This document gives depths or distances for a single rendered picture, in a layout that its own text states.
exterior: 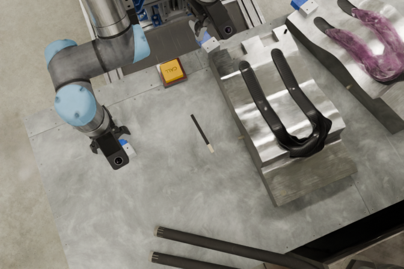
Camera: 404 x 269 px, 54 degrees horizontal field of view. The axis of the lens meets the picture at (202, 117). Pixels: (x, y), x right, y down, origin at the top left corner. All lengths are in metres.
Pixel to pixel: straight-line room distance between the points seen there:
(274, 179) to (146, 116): 0.44
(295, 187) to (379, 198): 0.27
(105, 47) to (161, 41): 1.18
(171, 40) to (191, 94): 0.77
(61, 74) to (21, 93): 1.50
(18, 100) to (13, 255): 0.80
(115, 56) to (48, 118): 0.55
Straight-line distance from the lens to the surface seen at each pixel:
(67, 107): 0.81
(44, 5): 2.53
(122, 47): 0.85
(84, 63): 0.86
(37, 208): 2.19
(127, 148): 1.22
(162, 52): 2.00
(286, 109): 1.18
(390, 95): 1.28
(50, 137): 1.34
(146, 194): 1.23
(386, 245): 1.34
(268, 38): 1.30
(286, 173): 1.19
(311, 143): 1.21
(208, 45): 1.29
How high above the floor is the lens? 2.02
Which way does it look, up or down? 75 degrees down
